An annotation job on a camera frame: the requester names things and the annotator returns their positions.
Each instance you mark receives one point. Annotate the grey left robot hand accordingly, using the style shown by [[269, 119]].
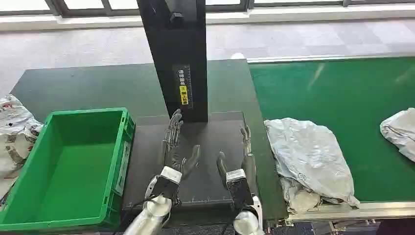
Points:
[[173, 160]]

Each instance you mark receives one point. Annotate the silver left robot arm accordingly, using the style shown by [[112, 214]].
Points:
[[149, 215]]

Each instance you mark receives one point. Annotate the black weighing platform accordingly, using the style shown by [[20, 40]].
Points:
[[207, 172]]

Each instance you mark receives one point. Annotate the white label on crate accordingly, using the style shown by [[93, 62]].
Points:
[[123, 168]]

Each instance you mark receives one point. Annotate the yellow warning sticker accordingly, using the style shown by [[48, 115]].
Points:
[[184, 94]]

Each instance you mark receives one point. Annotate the green plastic crate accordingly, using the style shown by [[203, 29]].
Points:
[[69, 168]]

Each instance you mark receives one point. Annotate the black scanner column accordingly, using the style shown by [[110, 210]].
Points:
[[180, 55]]

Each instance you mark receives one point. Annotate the large grey parcel bag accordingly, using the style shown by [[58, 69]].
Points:
[[308, 159]]

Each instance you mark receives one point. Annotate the white printed parcel bag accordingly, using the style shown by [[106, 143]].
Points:
[[13, 136]]

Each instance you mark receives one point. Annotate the green conveyor belt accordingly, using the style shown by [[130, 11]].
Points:
[[350, 107]]

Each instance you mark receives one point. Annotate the small grey parcel bag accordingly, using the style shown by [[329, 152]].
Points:
[[400, 133]]

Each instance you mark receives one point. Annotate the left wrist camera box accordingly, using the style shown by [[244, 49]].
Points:
[[167, 185]]

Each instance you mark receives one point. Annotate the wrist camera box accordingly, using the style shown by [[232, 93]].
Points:
[[167, 185], [239, 188]]

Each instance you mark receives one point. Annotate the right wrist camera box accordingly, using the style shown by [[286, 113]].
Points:
[[239, 188]]

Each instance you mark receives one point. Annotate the dark window frame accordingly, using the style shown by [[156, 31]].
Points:
[[107, 6]]

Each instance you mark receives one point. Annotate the aluminium conveyor frame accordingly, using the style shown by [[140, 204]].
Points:
[[356, 210]]

